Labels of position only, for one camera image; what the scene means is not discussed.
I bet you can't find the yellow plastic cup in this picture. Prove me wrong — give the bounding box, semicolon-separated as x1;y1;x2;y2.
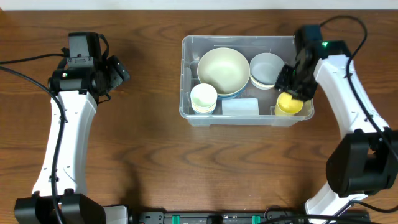
274;92;304;116
192;103;216;111

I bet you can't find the grey small bowl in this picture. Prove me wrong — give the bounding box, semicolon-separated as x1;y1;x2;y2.
249;53;285;85

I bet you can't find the white small bowl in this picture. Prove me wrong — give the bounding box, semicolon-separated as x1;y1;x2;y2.
249;76;277;90

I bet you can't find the beige large bowl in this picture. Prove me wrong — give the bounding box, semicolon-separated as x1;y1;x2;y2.
197;47;251;98

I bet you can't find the dark blue large bowl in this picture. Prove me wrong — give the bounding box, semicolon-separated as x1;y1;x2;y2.
218;92;241;100

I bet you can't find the cream plastic cup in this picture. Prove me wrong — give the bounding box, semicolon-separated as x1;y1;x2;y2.
190;83;218;109

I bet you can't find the pink plastic cup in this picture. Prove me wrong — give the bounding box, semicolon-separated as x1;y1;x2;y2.
194;109;214;115

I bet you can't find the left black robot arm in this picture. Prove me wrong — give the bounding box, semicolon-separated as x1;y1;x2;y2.
14;32;130;223

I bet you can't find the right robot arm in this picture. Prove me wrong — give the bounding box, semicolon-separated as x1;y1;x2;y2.
275;25;397;216

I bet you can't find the white label on bin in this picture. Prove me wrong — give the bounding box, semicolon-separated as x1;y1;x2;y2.
222;98;259;116

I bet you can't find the clear plastic storage bin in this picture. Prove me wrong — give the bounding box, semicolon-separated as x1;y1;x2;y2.
179;35;315;127

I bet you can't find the left black cable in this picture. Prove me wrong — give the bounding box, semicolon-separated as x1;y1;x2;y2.
0;53;68;224

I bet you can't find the black cable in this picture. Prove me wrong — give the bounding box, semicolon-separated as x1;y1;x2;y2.
0;53;68;224
320;14;398;224

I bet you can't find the right black cable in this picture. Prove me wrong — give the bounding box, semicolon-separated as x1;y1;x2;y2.
320;14;398;224

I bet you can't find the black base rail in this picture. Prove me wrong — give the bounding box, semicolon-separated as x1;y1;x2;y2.
129;210;371;224

